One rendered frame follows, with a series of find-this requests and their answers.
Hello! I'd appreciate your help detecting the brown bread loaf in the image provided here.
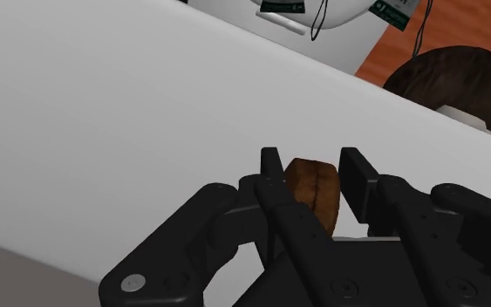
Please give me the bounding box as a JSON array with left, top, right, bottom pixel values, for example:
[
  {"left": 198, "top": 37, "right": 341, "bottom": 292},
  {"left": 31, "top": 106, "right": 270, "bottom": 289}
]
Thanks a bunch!
[{"left": 284, "top": 157, "right": 341, "bottom": 237}]

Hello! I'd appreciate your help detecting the white table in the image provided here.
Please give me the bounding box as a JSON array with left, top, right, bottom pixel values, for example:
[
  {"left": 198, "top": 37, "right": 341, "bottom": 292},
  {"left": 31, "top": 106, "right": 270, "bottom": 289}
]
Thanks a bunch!
[{"left": 0, "top": 0, "right": 491, "bottom": 307}]

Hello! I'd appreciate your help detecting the white round fixture with tags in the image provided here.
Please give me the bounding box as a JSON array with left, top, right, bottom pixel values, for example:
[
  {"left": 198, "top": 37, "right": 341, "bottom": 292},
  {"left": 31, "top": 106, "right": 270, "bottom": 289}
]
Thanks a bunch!
[{"left": 180, "top": 0, "right": 434, "bottom": 77}]

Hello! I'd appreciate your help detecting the small white object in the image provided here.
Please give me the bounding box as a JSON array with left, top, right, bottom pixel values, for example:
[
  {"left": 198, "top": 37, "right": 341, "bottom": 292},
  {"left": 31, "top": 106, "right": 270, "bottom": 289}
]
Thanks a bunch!
[{"left": 435, "top": 104, "right": 491, "bottom": 133}]

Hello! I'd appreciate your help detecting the dark brown rounded object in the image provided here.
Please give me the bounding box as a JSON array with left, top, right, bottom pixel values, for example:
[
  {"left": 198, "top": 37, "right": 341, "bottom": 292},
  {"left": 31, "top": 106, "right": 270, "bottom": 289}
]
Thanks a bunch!
[{"left": 383, "top": 45, "right": 491, "bottom": 144}]

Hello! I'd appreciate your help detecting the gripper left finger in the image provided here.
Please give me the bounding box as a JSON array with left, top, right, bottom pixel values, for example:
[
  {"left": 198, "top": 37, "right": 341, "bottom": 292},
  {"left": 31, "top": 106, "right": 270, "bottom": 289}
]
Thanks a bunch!
[{"left": 98, "top": 146, "right": 357, "bottom": 307}]

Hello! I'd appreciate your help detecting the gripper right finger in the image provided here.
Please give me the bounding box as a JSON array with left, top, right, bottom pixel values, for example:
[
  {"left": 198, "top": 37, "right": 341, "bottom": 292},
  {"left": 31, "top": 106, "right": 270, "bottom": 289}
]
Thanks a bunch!
[{"left": 339, "top": 146, "right": 491, "bottom": 307}]

